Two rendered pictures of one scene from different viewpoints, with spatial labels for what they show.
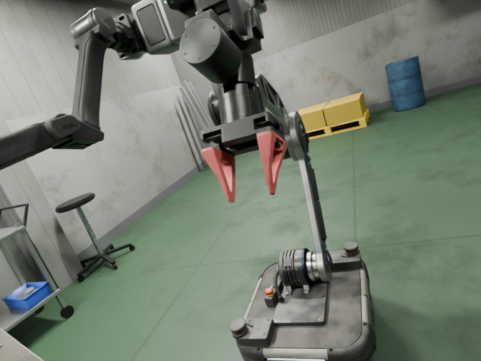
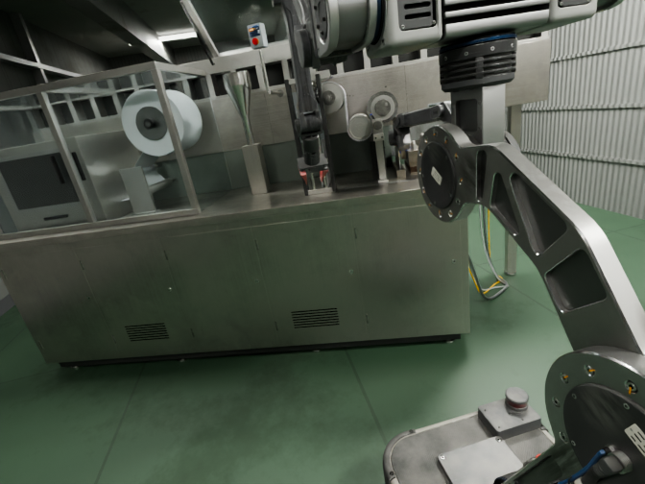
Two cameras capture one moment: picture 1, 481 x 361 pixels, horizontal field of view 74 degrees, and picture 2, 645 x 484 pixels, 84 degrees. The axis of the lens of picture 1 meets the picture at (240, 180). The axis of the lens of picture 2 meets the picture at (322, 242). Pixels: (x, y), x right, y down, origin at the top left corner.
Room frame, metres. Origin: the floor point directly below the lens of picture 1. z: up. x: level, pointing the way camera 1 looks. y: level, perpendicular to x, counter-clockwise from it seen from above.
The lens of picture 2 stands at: (1.56, -0.75, 1.30)
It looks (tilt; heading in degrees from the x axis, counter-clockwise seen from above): 20 degrees down; 148
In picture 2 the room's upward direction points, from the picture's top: 10 degrees counter-clockwise
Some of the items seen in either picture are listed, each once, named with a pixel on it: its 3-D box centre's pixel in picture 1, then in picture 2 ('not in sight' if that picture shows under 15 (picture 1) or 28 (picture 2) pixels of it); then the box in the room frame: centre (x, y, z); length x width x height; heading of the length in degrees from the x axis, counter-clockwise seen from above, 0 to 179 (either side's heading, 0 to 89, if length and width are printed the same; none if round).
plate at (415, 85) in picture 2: not in sight; (273, 116); (-0.55, 0.38, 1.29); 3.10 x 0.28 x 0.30; 49
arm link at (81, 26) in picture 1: (95, 29); not in sight; (1.05, 0.26, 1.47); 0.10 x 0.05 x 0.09; 156
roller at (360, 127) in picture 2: not in sight; (360, 126); (0.04, 0.57, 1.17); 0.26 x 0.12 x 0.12; 139
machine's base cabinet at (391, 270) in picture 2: not in sight; (242, 273); (-0.45, -0.09, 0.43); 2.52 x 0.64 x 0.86; 49
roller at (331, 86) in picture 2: not in sight; (331, 98); (-0.05, 0.48, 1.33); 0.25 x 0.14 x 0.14; 139
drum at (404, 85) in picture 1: (405, 83); not in sight; (5.27, -3.12, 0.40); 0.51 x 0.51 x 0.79
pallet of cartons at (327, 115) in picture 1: (329, 117); not in sight; (5.59, -1.86, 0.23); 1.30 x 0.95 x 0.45; 66
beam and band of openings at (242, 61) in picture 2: not in sight; (260, 69); (-0.50, 0.34, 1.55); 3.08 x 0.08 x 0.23; 49
